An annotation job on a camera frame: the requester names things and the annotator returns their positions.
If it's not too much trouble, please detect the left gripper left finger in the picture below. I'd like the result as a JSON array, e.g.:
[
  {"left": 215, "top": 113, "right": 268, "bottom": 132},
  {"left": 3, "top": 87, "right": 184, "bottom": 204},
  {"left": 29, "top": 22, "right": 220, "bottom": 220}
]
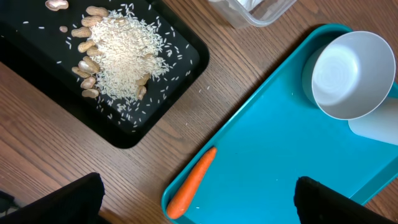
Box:
[{"left": 1, "top": 172, "right": 105, "bottom": 224}]

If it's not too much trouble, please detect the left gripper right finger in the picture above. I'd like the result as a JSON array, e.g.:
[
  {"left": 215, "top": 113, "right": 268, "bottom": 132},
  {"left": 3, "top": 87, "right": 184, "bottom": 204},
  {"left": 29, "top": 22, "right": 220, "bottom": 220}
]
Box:
[{"left": 294, "top": 176, "right": 394, "bottom": 224}]

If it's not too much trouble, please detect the white plastic cup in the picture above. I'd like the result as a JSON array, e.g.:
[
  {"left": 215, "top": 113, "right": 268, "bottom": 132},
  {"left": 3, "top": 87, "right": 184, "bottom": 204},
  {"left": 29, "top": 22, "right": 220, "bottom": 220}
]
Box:
[{"left": 348, "top": 97, "right": 397, "bottom": 145}]

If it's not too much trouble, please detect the grey bowl with rice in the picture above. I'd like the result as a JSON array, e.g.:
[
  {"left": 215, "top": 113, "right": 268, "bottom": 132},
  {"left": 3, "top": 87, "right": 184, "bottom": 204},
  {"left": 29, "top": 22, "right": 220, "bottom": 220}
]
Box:
[{"left": 302, "top": 31, "right": 396, "bottom": 120}]

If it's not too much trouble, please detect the white napkin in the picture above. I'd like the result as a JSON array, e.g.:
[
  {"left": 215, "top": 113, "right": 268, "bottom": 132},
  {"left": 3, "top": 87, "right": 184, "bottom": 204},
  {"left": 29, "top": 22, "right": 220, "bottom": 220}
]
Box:
[{"left": 210, "top": 0, "right": 262, "bottom": 11}]

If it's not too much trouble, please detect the black plastic waste bin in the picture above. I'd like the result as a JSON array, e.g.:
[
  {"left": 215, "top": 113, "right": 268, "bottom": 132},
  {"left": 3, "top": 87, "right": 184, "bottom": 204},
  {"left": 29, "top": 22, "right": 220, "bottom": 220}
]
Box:
[{"left": 1, "top": 0, "right": 210, "bottom": 149}]

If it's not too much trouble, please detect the teal serving tray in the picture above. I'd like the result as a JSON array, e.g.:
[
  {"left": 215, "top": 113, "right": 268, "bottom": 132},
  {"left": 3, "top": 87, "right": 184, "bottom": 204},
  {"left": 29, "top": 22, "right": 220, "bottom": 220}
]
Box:
[{"left": 161, "top": 24, "right": 397, "bottom": 223}]

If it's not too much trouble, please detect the orange carrot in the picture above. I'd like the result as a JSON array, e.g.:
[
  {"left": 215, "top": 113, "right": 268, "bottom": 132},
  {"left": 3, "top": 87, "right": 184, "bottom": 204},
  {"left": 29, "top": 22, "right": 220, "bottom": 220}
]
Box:
[{"left": 166, "top": 147, "right": 217, "bottom": 220}]

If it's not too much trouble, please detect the pile of peanuts and rice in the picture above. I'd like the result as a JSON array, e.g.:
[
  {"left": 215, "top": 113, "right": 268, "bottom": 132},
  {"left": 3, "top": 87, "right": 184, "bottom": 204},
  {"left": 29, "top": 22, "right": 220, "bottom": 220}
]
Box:
[{"left": 45, "top": 0, "right": 193, "bottom": 133}]

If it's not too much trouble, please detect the clear plastic storage bin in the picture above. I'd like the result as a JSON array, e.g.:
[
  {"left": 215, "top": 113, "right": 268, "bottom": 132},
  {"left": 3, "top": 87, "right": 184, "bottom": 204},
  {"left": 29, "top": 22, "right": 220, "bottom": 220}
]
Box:
[{"left": 208, "top": 0, "right": 296, "bottom": 29}]

